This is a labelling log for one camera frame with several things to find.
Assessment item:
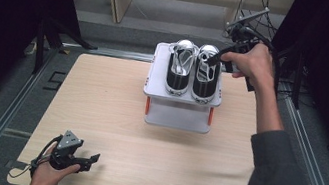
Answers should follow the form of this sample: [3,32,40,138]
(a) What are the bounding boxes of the bundle of black cables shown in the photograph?
[236,0,285,41]

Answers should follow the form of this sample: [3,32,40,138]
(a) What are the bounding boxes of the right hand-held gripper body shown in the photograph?
[221,1,271,59]

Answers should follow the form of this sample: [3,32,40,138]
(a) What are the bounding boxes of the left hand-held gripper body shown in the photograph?
[48,127,86,173]

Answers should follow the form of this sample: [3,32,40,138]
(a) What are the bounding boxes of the person's left hand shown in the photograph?
[27,155,83,185]

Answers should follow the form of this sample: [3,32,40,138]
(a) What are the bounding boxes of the black metal stand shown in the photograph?
[29,14,102,84]
[268,40,312,111]

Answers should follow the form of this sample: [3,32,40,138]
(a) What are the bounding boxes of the grey shoe rack orange posts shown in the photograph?
[137,39,230,136]

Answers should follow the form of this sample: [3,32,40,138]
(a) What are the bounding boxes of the person's right hand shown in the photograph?
[215,37,281,95]

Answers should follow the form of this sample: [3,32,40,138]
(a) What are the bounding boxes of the black canvas sneaker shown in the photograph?
[161,37,201,99]
[188,43,226,106]

